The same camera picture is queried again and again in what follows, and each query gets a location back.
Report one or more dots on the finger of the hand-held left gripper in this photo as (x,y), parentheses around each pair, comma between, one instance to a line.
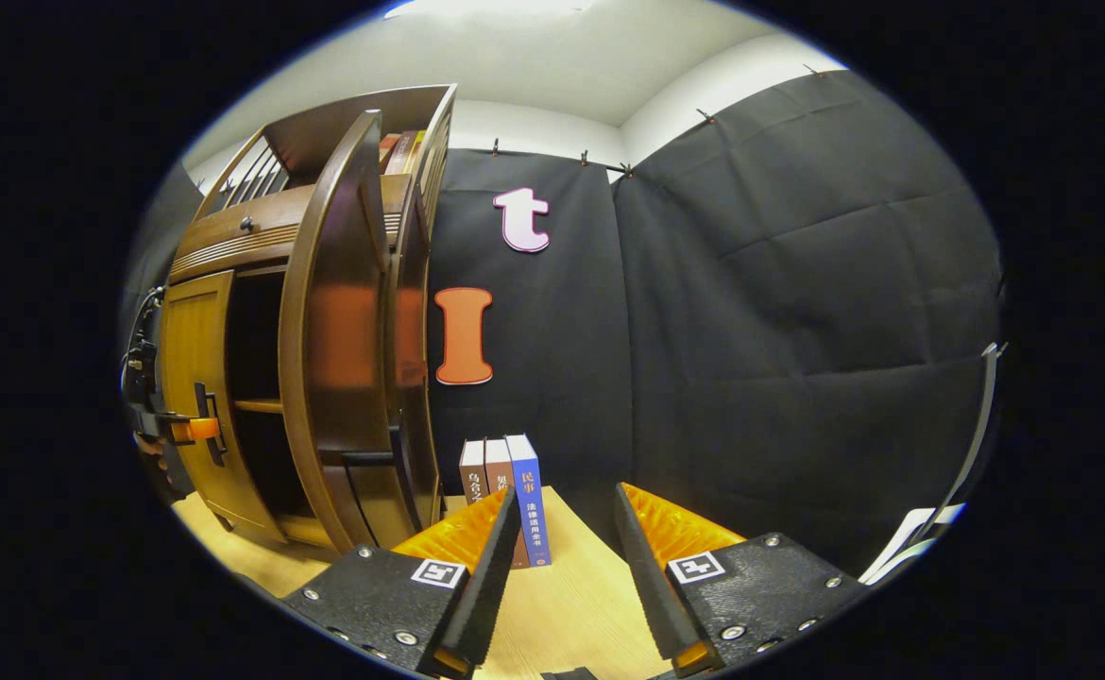
(198,431)

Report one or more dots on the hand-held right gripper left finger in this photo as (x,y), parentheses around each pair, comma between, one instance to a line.
(477,586)

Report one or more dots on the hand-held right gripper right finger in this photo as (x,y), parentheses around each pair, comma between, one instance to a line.
(652,586)

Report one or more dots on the wooden shoe cabinet door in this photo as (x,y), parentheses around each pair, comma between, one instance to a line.
(198,359)
(340,331)

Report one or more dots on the wooden double-door shoe cabinet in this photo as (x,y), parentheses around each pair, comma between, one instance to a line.
(416,378)

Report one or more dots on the wooden cabinet drawer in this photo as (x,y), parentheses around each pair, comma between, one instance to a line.
(222,241)

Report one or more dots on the dark brown book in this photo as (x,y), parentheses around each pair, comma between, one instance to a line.
(473,469)

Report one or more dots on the black backdrop cloth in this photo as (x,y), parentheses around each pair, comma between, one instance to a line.
(751,331)

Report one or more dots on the ceiling light panel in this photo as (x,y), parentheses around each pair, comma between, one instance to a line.
(496,8)

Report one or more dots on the white and grey frame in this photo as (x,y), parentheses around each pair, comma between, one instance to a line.
(897,548)

